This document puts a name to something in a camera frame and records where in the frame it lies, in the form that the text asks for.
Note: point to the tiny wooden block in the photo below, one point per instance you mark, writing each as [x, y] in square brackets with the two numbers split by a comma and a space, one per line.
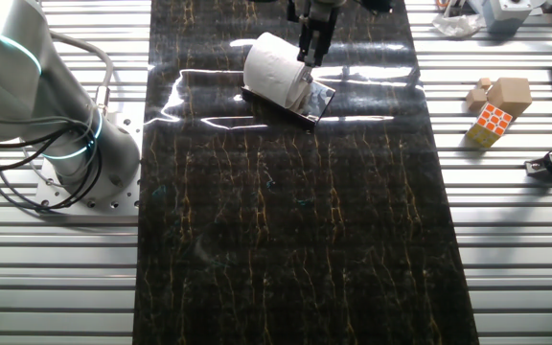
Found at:
[484, 84]

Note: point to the large wooden block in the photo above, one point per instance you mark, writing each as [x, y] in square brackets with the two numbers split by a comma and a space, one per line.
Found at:
[511, 96]

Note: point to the black marble pattern mat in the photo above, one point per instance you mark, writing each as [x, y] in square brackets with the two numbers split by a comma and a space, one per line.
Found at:
[305, 239]

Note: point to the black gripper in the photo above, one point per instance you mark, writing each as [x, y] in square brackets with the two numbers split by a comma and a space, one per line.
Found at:
[319, 29]

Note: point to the crumpled white plastic bag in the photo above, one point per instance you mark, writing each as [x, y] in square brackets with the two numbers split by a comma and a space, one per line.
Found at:
[455, 25]

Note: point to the small wooden block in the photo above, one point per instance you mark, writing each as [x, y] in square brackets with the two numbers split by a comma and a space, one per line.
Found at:
[476, 99]

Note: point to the grey button box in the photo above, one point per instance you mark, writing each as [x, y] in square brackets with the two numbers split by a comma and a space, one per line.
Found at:
[506, 16]

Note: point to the white toilet paper roll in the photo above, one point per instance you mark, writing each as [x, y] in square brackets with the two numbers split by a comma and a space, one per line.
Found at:
[271, 72]

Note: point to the orange white Rubik's cube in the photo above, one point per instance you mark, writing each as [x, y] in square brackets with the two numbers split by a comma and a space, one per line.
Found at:
[491, 122]

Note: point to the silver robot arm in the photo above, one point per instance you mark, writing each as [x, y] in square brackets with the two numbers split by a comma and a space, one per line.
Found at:
[17, 96]

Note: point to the chrome metal roll shelf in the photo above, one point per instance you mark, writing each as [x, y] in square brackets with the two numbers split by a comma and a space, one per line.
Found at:
[321, 103]

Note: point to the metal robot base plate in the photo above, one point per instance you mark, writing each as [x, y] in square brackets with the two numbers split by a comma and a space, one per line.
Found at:
[122, 201]

